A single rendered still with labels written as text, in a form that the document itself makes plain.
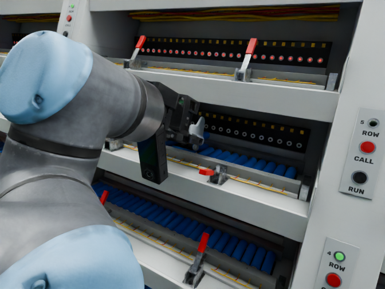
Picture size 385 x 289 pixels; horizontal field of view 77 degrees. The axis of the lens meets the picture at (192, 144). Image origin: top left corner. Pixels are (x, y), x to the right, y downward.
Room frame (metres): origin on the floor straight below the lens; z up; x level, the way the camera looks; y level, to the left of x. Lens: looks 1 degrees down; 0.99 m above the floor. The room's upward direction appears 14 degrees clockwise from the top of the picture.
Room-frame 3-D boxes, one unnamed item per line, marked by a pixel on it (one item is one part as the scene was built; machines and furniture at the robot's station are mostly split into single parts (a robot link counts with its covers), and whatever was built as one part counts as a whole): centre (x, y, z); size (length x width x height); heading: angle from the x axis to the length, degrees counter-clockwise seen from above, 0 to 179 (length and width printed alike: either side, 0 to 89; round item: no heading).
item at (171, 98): (0.42, 0.06, 1.02); 0.12 x 0.08 x 0.09; 154
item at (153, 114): (0.35, 0.10, 1.02); 0.10 x 0.05 x 0.09; 64
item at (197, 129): (0.50, -0.01, 1.02); 0.09 x 0.03 x 0.06; 149
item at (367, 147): (0.34, -0.23, 1.04); 0.02 x 0.01 x 0.02; 64
